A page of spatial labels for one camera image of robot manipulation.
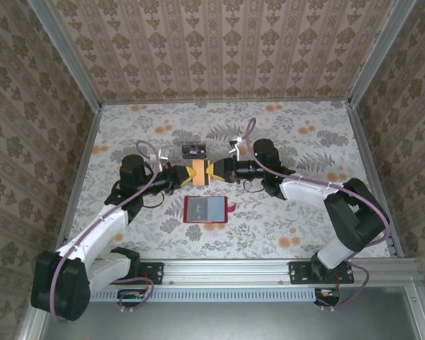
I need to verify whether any black card with white print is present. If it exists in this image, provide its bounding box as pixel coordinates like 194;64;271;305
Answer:
181;142;208;159

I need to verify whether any gold credit card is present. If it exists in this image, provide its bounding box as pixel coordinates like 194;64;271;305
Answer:
191;159;211;188

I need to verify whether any aluminium side rail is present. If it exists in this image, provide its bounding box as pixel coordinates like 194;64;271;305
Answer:
55;105;104;253
346;101;407;259

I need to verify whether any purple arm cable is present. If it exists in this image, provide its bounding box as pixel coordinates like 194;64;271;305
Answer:
50;140;166;324
245;118;391;313

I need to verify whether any floral table covering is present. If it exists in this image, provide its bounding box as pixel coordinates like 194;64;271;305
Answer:
62;101;393;260

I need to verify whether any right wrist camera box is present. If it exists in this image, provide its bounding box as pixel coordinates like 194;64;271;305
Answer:
228;135;243;161

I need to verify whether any grey metal panel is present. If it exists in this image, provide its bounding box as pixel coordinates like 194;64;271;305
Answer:
19;286;425;340

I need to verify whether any long aluminium mounting rail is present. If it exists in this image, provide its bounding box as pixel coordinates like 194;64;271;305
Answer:
38;257;421;287

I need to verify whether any aluminium frame post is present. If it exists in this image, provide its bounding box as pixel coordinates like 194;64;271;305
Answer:
346;0;419;108
27;0;103;111

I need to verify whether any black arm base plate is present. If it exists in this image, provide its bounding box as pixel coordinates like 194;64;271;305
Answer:
101;261;164;285
288;261;355;285

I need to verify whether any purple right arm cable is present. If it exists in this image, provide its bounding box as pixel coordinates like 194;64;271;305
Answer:
245;118;391;313

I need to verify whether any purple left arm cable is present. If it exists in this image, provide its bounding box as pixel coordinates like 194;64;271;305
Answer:
50;140;166;324

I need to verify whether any small black controller board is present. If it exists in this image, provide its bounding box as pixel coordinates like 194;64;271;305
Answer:
117;288;149;307
314;287;341;306

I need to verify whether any red card holder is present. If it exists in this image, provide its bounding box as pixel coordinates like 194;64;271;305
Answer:
183;195;237;225

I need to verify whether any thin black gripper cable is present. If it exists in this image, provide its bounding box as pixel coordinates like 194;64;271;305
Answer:
141;193;166;210
243;178;266;193

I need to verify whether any thin aluminium wall rail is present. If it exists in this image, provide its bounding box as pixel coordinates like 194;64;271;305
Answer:
101;98;351;106

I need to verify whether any white slotted cable duct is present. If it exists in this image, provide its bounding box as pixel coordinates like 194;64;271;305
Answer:
88;287;318;302

